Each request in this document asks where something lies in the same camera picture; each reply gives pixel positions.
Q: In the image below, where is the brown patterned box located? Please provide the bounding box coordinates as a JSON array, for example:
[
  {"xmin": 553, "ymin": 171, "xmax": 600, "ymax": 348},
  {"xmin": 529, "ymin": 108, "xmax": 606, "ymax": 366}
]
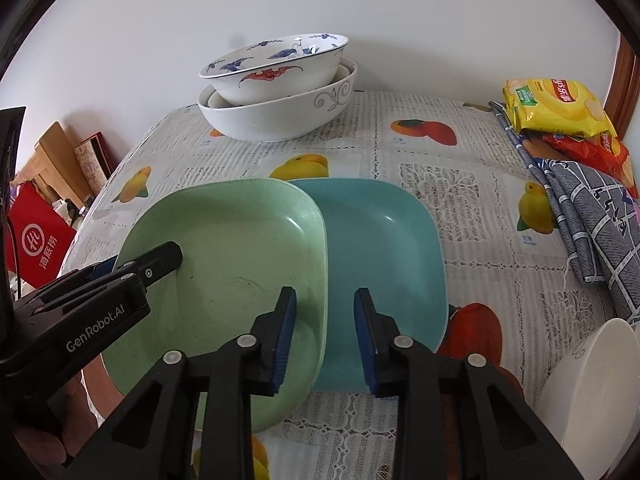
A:
[{"xmin": 74, "ymin": 132, "xmax": 116, "ymax": 196}]

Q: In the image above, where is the white patterned bowl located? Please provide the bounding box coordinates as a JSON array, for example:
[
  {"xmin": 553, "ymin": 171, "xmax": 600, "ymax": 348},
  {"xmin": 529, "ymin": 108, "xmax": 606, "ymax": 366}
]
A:
[{"xmin": 535, "ymin": 318, "xmax": 639, "ymax": 479}]

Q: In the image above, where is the blue floral porcelain bowl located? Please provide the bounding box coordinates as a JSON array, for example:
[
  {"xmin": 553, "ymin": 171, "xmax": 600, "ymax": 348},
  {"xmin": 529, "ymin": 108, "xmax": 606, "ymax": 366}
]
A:
[{"xmin": 198, "ymin": 32, "xmax": 349, "ymax": 105}]

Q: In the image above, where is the teal square plate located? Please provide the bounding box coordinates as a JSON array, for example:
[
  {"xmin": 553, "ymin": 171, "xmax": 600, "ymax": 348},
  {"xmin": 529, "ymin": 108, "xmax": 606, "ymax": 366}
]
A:
[{"xmin": 294, "ymin": 178, "xmax": 449, "ymax": 392}]

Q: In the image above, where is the brown wooden door frame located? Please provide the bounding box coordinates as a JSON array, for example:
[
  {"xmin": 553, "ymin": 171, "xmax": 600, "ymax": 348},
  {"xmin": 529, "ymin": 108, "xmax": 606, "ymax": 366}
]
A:
[{"xmin": 604, "ymin": 34, "xmax": 639, "ymax": 139}]

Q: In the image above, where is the small inner white bowl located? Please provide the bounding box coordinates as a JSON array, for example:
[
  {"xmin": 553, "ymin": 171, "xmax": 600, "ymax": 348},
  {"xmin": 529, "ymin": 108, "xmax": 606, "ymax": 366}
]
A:
[{"xmin": 207, "ymin": 91, "xmax": 232, "ymax": 108}]

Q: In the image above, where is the yellow chips bag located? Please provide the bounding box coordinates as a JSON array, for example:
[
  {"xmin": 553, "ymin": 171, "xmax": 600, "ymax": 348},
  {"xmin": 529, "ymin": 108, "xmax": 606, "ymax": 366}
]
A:
[{"xmin": 502, "ymin": 78, "xmax": 617, "ymax": 139}]

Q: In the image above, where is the fruit print tablecloth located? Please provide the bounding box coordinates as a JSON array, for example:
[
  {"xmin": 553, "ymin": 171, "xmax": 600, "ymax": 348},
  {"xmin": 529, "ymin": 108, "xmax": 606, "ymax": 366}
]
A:
[{"xmin": 58, "ymin": 88, "xmax": 618, "ymax": 480}]

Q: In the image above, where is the grey checked cloth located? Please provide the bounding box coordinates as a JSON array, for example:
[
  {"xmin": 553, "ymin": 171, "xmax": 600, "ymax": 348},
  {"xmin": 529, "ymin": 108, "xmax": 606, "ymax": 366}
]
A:
[{"xmin": 489, "ymin": 101, "xmax": 639, "ymax": 325}]

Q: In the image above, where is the wooden chair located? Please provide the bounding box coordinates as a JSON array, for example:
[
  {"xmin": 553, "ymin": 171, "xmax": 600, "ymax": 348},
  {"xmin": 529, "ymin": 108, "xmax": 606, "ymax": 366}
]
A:
[{"xmin": 12, "ymin": 122, "xmax": 93, "ymax": 209}]

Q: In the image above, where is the red chips bag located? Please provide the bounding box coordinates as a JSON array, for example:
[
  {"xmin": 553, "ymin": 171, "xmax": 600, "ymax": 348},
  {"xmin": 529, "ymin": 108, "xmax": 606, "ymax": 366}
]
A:
[{"xmin": 541, "ymin": 133, "xmax": 639, "ymax": 198}]

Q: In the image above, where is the left hand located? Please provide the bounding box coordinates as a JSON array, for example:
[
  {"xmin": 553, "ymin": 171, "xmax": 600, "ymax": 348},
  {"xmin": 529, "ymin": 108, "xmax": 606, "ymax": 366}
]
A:
[{"xmin": 13, "ymin": 356, "xmax": 124, "ymax": 479}]

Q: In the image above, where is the large white porcelain bowl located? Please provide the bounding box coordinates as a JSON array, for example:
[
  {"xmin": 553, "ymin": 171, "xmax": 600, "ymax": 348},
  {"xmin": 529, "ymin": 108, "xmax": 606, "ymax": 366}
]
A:
[{"xmin": 196, "ymin": 56, "xmax": 358, "ymax": 143}]

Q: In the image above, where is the green square plate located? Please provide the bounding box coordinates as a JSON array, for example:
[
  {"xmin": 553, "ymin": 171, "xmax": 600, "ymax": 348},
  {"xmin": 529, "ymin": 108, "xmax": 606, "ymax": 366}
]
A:
[{"xmin": 102, "ymin": 179, "xmax": 328, "ymax": 432}]

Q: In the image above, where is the red paper bag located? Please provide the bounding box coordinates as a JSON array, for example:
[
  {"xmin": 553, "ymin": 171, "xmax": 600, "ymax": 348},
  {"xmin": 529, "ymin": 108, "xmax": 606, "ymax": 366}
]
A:
[{"xmin": 4, "ymin": 183, "xmax": 76, "ymax": 288}]

